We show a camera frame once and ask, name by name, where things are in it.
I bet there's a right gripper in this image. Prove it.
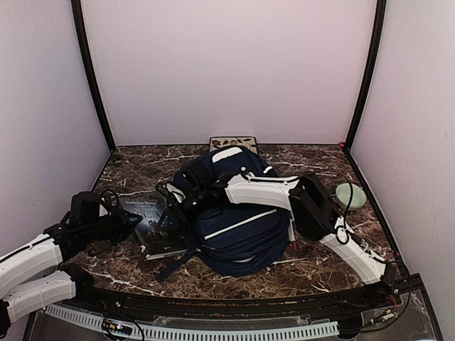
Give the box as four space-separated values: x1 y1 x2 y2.
156 188 209 232

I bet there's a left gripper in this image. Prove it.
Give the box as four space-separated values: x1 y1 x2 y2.
83 205 143 246

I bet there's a dark Wuthering Heights book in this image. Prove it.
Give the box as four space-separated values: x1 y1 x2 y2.
120 197 187 261

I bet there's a navy blue student backpack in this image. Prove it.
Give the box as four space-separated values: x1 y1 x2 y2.
156 146 290 283

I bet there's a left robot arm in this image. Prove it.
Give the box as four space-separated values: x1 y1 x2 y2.
1 205 142 335

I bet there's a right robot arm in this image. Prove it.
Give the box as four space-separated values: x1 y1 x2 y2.
156 173 396 308

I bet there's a floral pattern notebook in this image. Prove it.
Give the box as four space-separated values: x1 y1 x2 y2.
209 136 257 153

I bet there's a white marker purple cap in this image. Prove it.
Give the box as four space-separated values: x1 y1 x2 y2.
289 220 297 251

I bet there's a green ceramic bowl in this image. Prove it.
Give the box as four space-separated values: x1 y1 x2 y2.
335 183 367 211

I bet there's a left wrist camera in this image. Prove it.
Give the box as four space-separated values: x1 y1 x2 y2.
69 190 119 227

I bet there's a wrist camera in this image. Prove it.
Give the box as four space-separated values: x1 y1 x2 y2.
182 161 218 188
69 190 119 227

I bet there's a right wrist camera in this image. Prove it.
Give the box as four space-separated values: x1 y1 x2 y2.
182 161 218 188

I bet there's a white slotted cable duct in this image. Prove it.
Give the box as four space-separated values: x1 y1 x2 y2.
45 305 339 340

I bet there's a left black frame post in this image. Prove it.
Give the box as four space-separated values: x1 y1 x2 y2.
70 0 117 153

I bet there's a black frame post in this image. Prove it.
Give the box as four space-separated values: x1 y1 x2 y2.
344 0 387 153
70 0 117 153

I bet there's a black front rail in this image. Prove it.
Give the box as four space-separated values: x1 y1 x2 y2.
56 286 392 322

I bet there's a right black frame post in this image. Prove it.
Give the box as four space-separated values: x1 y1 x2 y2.
344 0 387 153

